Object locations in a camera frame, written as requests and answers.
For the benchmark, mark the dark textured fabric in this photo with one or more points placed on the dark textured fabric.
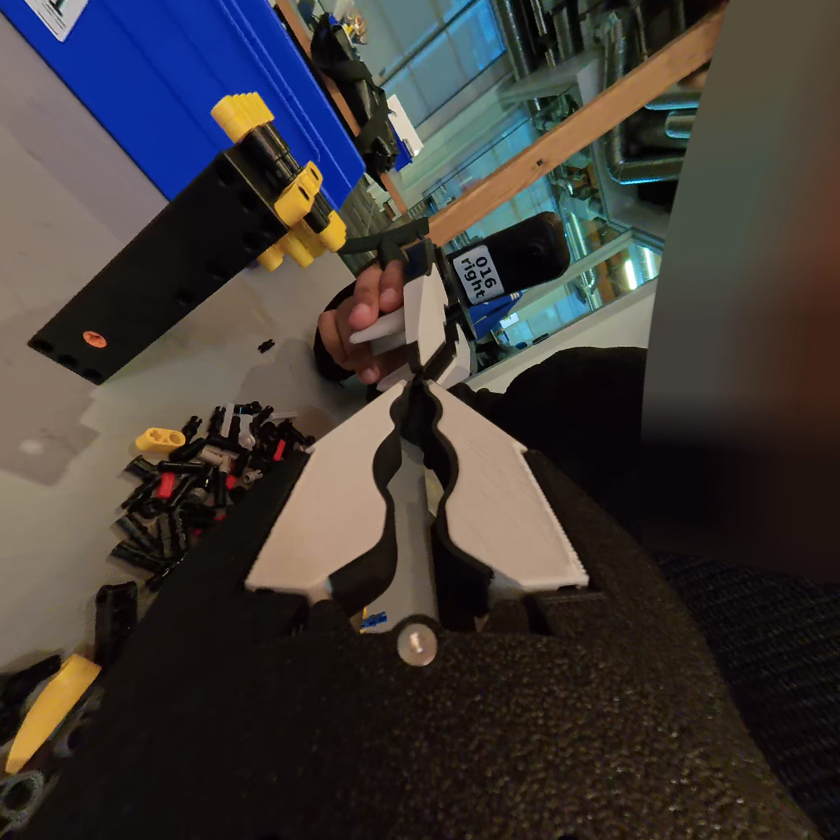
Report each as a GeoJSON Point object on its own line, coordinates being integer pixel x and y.
{"type": "Point", "coordinates": [754, 656]}

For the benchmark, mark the person's right hand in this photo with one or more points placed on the person's right hand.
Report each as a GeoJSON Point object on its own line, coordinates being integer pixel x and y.
{"type": "Point", "coordinates": [367, 302]}

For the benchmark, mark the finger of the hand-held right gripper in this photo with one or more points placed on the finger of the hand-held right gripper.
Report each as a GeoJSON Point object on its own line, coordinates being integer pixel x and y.
{"type": "Point", "coordinates": [453, 367]}
{"type": "Point", "coordinates": [425, 321]}

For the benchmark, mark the wooden beam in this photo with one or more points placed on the wooden beam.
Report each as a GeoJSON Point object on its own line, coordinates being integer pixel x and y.
{"type": "Point", "coordinates": [590, 129]}

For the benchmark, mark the black yellow brick assembly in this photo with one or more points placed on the black yellow brick assembly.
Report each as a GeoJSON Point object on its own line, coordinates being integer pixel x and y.
{"type": "Point", "coordinates": [164, 262]}

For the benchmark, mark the pile of mixed toy bricks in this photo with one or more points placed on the pile of mixed toy bricks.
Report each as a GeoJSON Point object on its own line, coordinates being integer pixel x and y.
{"type": "Point", "coordinates": [52, 709]}

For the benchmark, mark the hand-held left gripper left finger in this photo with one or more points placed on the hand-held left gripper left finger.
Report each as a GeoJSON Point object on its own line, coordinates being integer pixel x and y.
{"type": "Point", "coordinates": [321, 518]}

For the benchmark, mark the blue storage bin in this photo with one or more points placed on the blue storage bin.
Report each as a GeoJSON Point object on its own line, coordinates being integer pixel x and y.
{"type": "Point", "coordinates": [164, 72]}

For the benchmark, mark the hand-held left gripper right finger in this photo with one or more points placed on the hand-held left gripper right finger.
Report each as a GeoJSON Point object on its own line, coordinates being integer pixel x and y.
{"type": "Point", "coordinates": [512, 518]}

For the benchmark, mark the small yellow connector brick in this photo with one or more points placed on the small yellow connector brick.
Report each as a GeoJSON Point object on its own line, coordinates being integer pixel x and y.
{"type": "Point", "coordinates": [161, 439]}

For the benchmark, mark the grey toy axle tube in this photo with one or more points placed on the grey toy axle tube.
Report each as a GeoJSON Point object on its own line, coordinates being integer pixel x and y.
{"type": "Point", "coordinates": [413, 558]}

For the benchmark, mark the pile of small black pins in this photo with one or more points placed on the pile of small black pins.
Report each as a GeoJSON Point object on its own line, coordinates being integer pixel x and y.
{"type": "Point", "coordinates": [197, 469]}

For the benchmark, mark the short black beam brick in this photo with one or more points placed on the short black beam brick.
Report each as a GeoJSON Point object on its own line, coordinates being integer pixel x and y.
{"type": "Point", "coordinates": [117, 623]}

